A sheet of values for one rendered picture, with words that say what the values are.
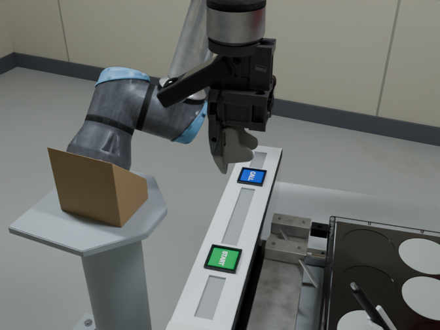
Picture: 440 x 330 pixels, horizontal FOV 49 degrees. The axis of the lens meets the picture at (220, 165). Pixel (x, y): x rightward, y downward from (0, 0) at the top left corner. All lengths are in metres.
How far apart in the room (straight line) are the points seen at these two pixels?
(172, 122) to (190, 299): 0.48
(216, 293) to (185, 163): 2.10
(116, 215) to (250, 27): 0.66
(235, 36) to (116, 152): 0.58
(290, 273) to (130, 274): 0.50
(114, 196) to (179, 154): 1.87
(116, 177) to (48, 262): 1.31
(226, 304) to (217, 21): 0.43
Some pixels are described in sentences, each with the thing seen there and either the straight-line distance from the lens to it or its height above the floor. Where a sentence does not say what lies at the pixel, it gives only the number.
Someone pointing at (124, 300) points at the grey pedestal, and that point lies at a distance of 1.37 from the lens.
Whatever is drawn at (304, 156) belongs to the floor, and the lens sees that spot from 2.99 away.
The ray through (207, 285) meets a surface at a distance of 0.83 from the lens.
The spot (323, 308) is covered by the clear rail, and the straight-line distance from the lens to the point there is 0.89.
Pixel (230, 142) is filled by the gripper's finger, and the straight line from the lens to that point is 0.69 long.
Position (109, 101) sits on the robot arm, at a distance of 1.14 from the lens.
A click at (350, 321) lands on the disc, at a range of 0.88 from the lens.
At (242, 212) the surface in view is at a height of 0.96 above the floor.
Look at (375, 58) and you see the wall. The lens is 3.15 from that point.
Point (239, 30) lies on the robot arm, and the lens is 0.61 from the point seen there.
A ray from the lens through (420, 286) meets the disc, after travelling 0.98.
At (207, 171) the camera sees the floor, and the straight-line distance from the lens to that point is 2.80.
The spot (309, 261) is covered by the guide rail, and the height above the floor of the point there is 0.83.
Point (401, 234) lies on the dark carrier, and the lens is 1.07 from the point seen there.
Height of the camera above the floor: 1.56
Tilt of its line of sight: 33 degrees down
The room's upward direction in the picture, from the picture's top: straight up
